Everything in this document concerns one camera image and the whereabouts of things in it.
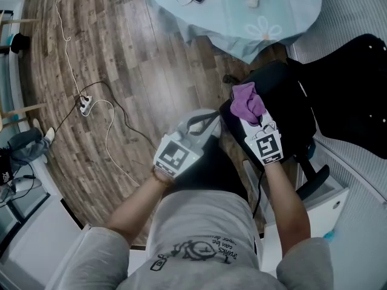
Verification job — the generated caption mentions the white power cable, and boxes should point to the white power cable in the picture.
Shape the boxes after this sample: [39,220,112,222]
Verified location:
[56,0,82,101]

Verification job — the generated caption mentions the person's left forearm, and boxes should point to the person's left forearm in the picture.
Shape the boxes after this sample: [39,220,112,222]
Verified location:
[105,173,175,247]

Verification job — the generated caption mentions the black floor cable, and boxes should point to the black floor cable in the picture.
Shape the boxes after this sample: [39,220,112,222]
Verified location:
[56,80,158,150]

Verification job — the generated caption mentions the person's right forearm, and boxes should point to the person's right forearm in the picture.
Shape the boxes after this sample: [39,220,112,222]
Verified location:
[262,161,312,258]

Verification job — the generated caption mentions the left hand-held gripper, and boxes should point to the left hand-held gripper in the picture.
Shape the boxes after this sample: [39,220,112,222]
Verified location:
[153,109,219,179]

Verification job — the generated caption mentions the round light-blue table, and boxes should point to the round light-blue table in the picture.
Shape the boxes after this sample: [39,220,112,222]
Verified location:
[140,0,323,65]

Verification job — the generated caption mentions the brown beaded bracelet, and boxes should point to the brown beaded bracelet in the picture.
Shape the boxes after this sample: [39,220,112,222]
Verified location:
[151,166,175,189]

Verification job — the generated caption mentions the black jacket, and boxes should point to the black jacket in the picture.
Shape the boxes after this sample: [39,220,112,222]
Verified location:
[287,33,387,160]

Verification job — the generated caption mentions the black office chair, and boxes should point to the black office chair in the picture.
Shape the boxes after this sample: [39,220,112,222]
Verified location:
[219,33,387,202]

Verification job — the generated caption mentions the purple cloth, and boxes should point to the purple cloth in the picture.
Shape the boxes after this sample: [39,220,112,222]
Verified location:
[230,82,267,125]

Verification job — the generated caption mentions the white square table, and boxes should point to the white square table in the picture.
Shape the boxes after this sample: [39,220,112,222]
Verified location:
[243,158,351,273]

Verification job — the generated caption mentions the black cap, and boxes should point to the black cap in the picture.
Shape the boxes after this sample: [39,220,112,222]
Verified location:
[10,32,30,54]

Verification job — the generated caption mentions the black framed glass cabinet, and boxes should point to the black framed glass cabinet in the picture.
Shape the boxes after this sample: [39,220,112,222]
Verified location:
[0,188,52,247]

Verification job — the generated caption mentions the white charging cable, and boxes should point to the white charging cable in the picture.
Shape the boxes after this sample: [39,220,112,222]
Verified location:
[89,98,141,187]

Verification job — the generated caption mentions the person's black trousers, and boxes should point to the person's black trousers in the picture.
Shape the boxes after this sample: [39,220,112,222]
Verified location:
[172,136,250,207]

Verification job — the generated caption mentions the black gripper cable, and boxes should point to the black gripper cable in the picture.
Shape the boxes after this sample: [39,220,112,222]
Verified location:
[252,167,266,220]

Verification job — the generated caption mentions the white power strip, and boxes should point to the white power strip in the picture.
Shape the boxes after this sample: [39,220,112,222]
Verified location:
[79,94,93,117]

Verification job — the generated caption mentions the light wooden rack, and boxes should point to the light wooden rack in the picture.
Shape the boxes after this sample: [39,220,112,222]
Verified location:
[0,9,48,129]

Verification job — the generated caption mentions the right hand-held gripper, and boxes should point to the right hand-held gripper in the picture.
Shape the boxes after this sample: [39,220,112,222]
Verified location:
[240,112,284,166]

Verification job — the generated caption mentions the grey printed t-shirt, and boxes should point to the grey printed t-shirt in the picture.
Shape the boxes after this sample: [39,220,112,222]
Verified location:
[45,188,335,290]

